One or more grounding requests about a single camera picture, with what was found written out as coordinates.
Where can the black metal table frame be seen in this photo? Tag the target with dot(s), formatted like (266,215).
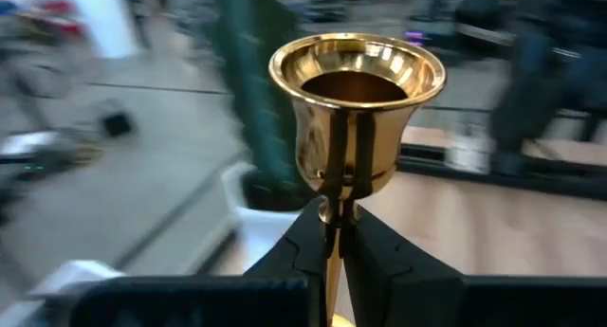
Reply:
(545,182)

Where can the green cactus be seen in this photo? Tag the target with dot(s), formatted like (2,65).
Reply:
(256,104)

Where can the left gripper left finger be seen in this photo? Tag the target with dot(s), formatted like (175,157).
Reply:
(294,270)

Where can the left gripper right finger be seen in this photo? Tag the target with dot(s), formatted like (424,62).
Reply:
(393,279)

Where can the gold candlestick holder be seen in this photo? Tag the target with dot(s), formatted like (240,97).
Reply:
(313,142)

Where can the white hexagonal plant pot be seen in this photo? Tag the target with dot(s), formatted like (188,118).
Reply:
(265,237)

